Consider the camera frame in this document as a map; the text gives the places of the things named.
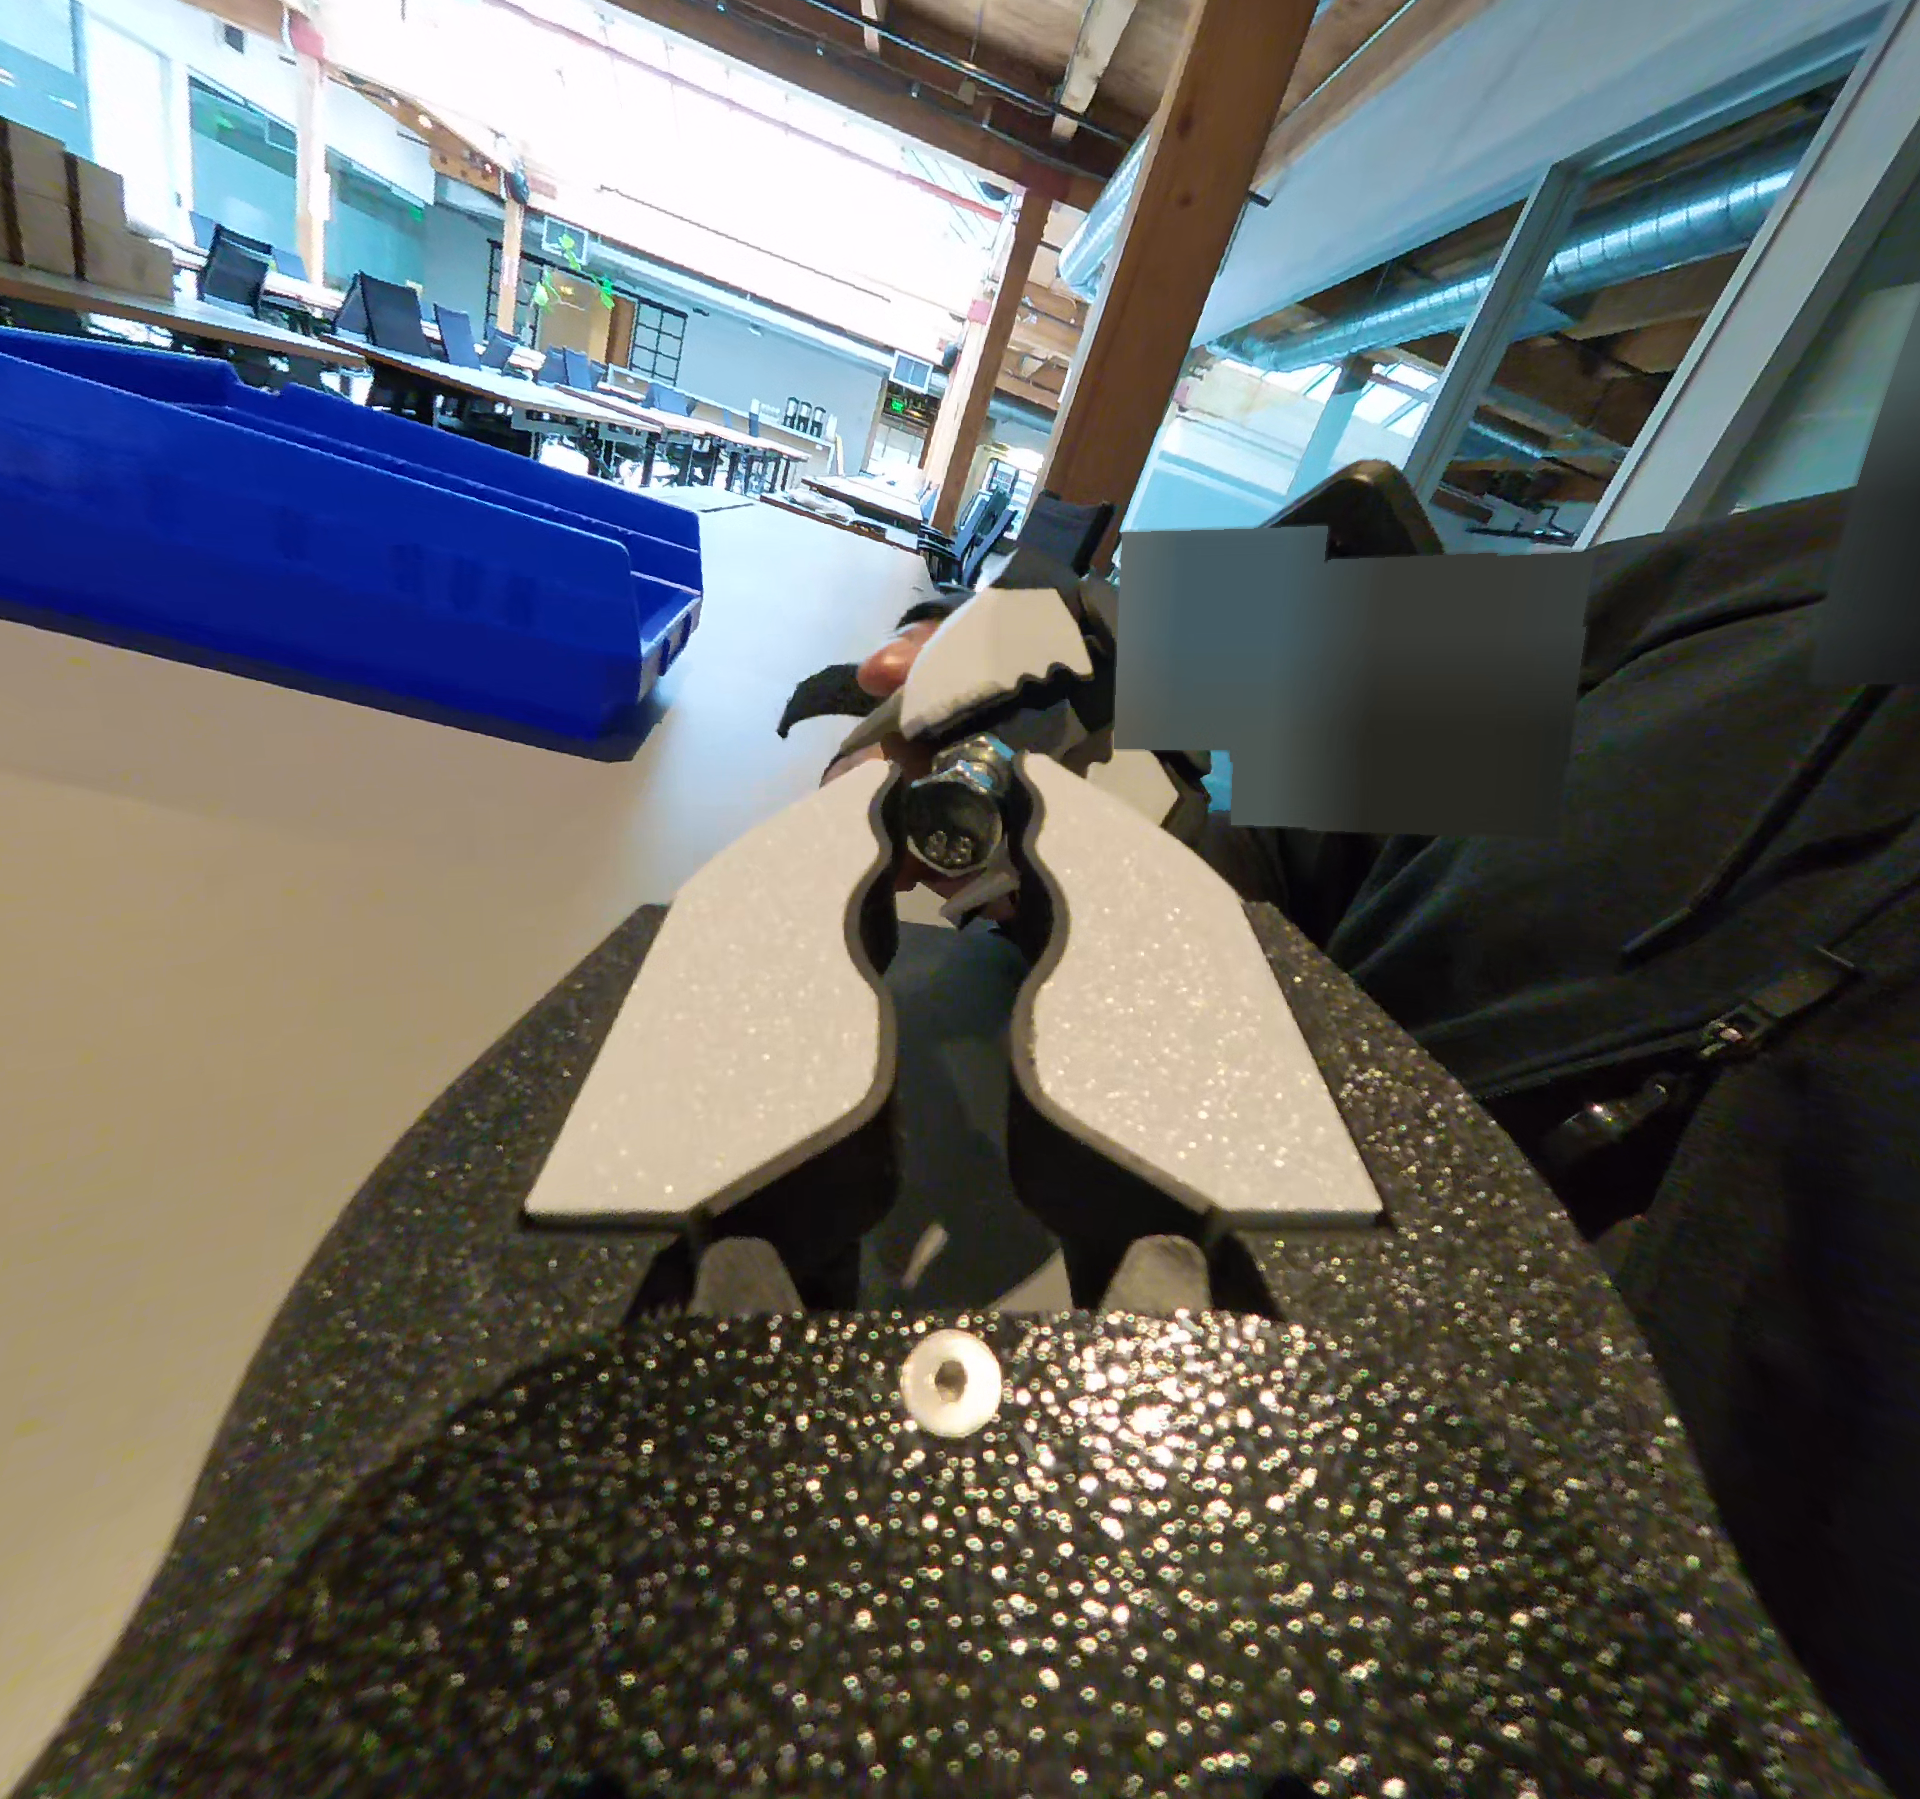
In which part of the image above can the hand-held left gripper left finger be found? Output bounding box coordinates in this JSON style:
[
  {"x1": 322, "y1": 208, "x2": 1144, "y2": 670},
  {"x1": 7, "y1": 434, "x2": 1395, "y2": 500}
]
[{"x1": 522, "y1": 758, "x2": 906, "y2": 1226}]

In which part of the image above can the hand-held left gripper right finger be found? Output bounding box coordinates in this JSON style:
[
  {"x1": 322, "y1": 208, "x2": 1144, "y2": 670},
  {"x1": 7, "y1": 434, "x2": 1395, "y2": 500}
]
[{"x1": 1008, "y1": 754, "x2": 1385, "y2": 1224}]

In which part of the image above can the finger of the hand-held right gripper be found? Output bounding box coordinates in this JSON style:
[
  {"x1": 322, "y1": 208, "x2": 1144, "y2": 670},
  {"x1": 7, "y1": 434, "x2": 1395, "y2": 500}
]
[
  {"x1": 893, "y1": 582, "x2": 1100, "y2": 746},
  {"x1": 1079, "y1": 750, "x2": 1206, "y2": 830}
]

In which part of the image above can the silver hex bolt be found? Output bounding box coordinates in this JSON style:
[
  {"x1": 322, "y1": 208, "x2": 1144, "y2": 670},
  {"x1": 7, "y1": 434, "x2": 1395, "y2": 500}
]
[{"x1": 881, "y1": 768, "x2": 1032, "y2": 880}]

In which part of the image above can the person's right hand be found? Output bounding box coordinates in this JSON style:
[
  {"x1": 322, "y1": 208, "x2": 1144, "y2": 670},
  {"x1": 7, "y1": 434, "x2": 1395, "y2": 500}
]
[{"x1": 857, "y1": 618, "x2": 950, "y2": 724}]

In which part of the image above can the row of office desks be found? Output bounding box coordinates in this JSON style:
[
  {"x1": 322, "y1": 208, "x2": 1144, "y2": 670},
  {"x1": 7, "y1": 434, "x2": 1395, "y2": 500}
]
[{"x1": 359, "y1": 344, "x2": 846, "y2": 500}]

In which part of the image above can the blue plastic bin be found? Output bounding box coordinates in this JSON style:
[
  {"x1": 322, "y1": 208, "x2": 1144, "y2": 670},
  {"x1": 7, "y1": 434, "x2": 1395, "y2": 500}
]
[{"x1": 0, "y1": 326, "x2": 706, "y2": 764}]

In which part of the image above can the row of office chairs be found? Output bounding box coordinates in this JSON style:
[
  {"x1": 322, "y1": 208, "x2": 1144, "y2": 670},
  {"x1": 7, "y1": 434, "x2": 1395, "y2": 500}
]
[{"x1": 193, "y1": 224, "x2": 635, "y2": 394}]

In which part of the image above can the wooden desk with black legs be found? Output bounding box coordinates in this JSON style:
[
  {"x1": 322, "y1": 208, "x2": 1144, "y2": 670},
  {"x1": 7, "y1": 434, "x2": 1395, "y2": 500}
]
[{"x1": 0, "y1": 262, "x2": 372, "y2": 380}]

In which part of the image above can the stack of cardboard boxes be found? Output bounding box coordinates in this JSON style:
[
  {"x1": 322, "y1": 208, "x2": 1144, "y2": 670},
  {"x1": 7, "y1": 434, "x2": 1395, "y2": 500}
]
[{"x1": 0, "y1": 120, "x2": 176, "y2": 304}]

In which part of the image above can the wooden support post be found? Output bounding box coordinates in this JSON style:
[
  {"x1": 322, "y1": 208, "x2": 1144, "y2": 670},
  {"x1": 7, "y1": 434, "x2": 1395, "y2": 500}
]
[
  {"x1": 1034, "y1": 0, "x2": 1362, "y2": 574},
  {"x1": 921, "y1": 186, "x2": 1055, "y2": 514}
]

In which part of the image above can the silver ventilation duct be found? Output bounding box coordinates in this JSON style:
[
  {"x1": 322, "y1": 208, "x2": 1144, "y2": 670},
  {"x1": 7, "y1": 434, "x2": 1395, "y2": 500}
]
[{"x1": 1049, "y1": 104, "x2": 1849, "y2": 380}]

